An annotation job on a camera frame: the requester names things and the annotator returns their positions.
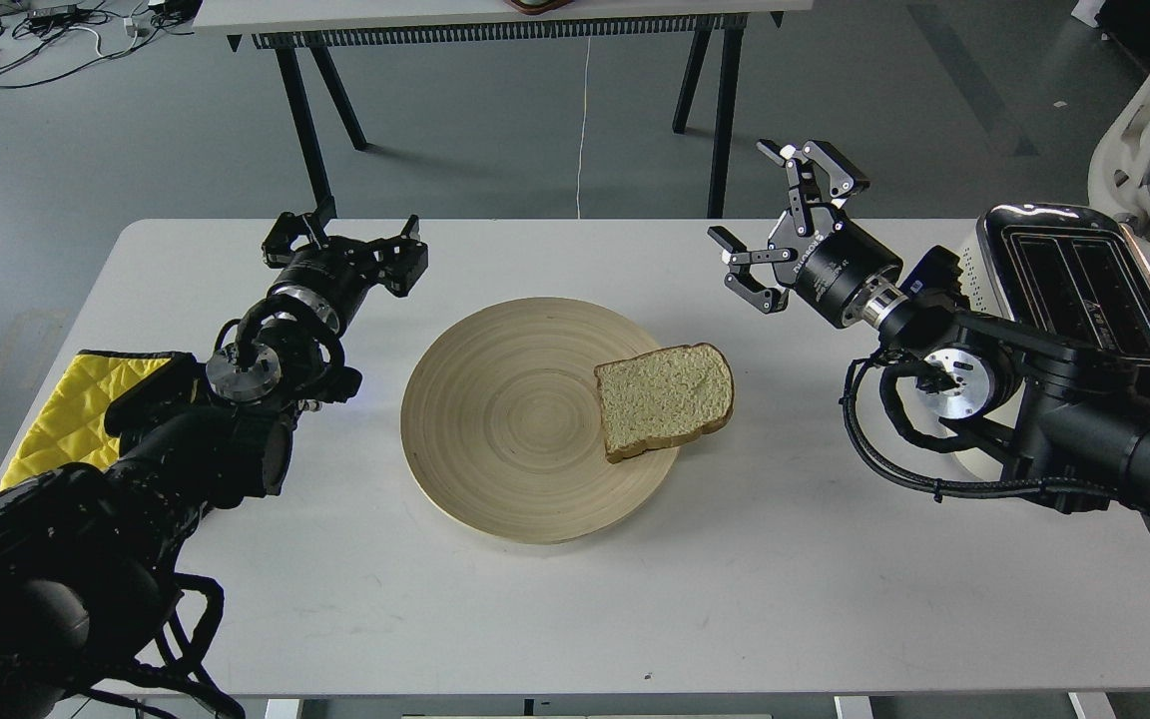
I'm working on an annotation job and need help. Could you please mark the cables and power strips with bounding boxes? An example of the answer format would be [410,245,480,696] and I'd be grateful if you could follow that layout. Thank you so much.
[0,0,204,101]

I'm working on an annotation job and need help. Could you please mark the yellow quilted cloth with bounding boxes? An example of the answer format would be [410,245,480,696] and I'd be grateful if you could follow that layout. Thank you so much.
[0,350,196,492]

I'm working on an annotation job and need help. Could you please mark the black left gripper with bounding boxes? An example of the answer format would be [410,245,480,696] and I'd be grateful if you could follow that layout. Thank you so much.
[262,208,428,329]

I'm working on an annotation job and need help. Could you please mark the background table with black legs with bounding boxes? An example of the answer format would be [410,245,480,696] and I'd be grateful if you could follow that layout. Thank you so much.
[192,1,817,219]

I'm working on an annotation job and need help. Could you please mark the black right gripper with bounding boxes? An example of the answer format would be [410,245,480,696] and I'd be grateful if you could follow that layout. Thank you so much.
[707,138,903,329]

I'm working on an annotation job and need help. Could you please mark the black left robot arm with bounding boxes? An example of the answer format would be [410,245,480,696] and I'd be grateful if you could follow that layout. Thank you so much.
[0,201,428,718]

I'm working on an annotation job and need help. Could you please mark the slice of white bread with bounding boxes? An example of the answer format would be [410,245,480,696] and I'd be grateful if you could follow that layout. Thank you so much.
[595,343,735,462]

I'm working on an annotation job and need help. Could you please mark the cream and chrome toaster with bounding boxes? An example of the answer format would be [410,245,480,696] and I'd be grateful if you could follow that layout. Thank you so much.
[932,204,1150,497]

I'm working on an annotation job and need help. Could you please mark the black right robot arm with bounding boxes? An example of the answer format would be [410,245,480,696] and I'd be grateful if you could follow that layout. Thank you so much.
[710,138,1150,517]

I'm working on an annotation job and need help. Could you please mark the white hanging cable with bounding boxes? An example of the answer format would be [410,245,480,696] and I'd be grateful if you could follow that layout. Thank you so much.
[575,36,595,221]

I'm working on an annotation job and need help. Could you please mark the round bamboo plate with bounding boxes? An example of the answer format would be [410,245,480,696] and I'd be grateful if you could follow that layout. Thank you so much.
[400,299,680,543]

